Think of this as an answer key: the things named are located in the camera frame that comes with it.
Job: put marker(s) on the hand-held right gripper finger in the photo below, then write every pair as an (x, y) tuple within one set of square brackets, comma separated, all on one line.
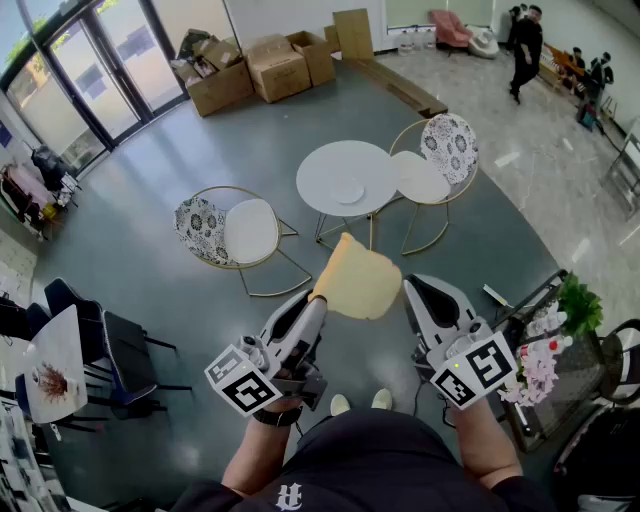
[(422, 305), (457, 310)]

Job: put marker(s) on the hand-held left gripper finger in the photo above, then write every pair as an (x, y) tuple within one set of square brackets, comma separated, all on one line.
[(314, 320), (287, 317)]

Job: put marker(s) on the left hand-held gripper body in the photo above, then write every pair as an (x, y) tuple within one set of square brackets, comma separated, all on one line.
[(250, 392)]

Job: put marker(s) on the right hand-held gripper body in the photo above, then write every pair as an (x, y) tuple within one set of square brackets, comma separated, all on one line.
[(475, 372)]

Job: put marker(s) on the yellow cloth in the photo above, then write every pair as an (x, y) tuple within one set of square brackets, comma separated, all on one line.
[(360, 285)]

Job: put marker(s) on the person's right forearm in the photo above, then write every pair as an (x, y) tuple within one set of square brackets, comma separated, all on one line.
[(487, 445)]

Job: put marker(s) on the person's left forearm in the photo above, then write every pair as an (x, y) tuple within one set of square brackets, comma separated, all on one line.
[(260, 455)]

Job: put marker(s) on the black and white patterned plate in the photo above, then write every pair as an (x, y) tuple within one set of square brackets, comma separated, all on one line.
[(420, 175)]

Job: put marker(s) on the black wristwatch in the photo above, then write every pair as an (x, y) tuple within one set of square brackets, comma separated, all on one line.
[(275, 417)]

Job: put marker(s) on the pink flower bouquet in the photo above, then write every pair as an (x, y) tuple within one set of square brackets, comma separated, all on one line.
[(535, 375)]

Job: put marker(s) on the clear bottle red cap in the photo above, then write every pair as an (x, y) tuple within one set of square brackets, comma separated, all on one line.
[(545, 346)]

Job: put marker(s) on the person's left white shoe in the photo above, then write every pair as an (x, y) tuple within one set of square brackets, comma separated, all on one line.
[(340, 404)]

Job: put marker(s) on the person's white shoe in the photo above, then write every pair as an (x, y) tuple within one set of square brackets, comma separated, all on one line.
[(382, 399), (340, 404)]

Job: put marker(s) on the clear plastic bottle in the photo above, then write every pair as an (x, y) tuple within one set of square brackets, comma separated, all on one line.
[(550, 320)]

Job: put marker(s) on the person's right white shoe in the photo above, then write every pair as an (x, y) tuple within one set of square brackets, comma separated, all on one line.
[(382, 399)]

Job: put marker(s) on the black metal cart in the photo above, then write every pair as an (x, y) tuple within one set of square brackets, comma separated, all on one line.
[(575, 380)]

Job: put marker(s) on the green potted plant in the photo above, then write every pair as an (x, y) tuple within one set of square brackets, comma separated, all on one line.
[(580, 302)]

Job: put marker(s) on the person's black shirt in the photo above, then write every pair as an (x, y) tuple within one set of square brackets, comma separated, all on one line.
[(360, 460)]

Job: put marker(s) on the dark blue upholstered chair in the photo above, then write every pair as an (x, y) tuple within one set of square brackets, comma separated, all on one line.
[(75, 305), (127, 350)]

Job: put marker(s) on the white round table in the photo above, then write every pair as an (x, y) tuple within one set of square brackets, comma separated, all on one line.
[(325, 170)]

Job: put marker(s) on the black bag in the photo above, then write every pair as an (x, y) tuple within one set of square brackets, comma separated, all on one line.
[(610, 450)]

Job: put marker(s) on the white table floral print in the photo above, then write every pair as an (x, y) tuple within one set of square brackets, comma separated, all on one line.
[(55, 360)]

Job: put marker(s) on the dark green bag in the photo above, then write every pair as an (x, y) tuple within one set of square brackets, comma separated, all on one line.
[(587, 116)]

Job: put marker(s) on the large open cardboard box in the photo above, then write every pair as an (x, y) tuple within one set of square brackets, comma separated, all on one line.
[(222, 92)]

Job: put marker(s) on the closed cardboard box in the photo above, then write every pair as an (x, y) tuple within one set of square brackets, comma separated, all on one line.
[(277, 70)]

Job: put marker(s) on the tall open cardboard box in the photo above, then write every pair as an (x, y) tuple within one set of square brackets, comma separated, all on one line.
[(315, 60)]

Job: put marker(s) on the clear water jug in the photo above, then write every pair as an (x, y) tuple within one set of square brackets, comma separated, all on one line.
[(407, 44), (426, 39)]

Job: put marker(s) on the wooden sofa orange cushions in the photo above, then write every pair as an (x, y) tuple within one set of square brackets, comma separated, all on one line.
[(555, 62)]

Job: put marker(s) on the crumpled open cardboard box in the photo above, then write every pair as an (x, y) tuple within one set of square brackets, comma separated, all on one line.
[(210, 50)]

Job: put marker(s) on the pink armchair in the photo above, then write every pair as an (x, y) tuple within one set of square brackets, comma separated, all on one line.
[(450, 27)]

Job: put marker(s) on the small flat cardboard piece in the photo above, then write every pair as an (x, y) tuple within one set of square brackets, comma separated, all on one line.
[(331, 40)]

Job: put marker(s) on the flat cardboard panel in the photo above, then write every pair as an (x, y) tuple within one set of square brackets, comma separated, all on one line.
[(354, 32)]

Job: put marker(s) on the clothes rack with garments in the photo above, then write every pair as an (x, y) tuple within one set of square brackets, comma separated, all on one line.
[(30, 190)]

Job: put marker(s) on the glass entrance door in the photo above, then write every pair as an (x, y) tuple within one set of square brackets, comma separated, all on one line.
[(100, 75)]

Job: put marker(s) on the floral backed gold frame chair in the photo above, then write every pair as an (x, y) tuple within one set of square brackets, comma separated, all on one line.
[(250, 230)]

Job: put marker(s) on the black round frame chair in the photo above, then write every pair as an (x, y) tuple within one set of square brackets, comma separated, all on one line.
[(602, 350)]

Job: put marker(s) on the blue wall sign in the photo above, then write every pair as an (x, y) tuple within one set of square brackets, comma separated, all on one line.
[(4, 135)]

